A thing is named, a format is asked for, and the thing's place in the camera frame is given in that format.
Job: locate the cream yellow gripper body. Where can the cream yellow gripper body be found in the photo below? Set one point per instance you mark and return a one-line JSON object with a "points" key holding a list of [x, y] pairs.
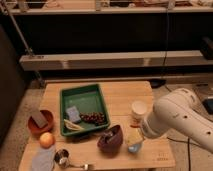
{"points": [[134, 137]]}

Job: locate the light blue cup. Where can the light blue cup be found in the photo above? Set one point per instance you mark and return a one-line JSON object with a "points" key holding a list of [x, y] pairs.
{"points": [[135, 148]]}

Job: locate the steel measuring cup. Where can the steel measuring cup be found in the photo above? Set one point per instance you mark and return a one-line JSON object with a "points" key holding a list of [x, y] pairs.
{"points": [[62, 159]]}

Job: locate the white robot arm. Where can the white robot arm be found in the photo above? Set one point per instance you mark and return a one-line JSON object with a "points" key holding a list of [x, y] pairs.
{"points": [[175, 110]]}

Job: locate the green plastic tray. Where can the green plastic tray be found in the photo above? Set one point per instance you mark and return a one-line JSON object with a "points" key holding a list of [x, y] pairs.
{"points": [[87, 99]]}

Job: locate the orange carrot toy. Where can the orange carrot toy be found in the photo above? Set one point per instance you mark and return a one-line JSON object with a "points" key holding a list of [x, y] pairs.
{"points": [[135, 126]]}

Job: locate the dark maroon bowl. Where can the dark maroon bowl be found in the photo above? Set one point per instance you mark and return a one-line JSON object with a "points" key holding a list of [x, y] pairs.
{"points": [[111, 140]]}

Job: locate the white paper cup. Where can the white paper cup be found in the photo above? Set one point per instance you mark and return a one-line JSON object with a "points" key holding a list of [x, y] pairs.
{"points": [[139, 109]]}

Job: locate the bunch of dark grapes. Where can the bunch of dark grapes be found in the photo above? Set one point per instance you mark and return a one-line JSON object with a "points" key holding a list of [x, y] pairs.
{"points": [[93, 118]]}

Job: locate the blue sponge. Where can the blue sponge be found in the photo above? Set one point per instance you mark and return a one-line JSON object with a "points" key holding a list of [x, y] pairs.
{"points": [[73, 114]]}

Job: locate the banana slice toy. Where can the banana slice toy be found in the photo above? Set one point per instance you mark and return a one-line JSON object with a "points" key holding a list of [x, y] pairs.
{"points": [[72, 126]]}

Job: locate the dark device on floor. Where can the dark device on floor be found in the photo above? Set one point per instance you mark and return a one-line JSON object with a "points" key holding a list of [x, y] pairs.
{"points": [[208, 104]]}

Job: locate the orange fruit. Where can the orange fruit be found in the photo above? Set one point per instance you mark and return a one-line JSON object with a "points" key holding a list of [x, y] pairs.
{"points": [[46, 140]]}

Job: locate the orange bowl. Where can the orange bowl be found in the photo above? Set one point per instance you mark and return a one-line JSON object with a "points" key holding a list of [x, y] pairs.
{"points": [[34, 129]]}

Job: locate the brown block in bowl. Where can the brown block in bowl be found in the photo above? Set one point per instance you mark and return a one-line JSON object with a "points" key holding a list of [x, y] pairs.
{"points": [[39, 119]]}

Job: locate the metal shelf rack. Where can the metal shelf rack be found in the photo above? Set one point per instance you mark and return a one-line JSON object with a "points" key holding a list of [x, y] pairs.
{"points": [[117, 41]]}

